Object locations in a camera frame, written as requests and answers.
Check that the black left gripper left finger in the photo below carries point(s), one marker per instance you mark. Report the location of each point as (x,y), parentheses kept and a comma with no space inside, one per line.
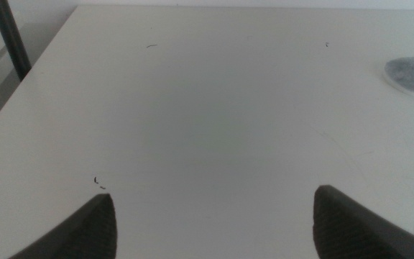
(88,234)

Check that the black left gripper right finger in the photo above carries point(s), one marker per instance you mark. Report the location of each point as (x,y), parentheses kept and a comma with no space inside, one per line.
(347,234)

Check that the round grey felt cup mat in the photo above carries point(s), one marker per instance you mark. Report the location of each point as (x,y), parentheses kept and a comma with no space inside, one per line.
(413,75)

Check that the black metal pole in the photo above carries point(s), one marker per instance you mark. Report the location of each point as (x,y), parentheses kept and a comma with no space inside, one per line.
(11,39)

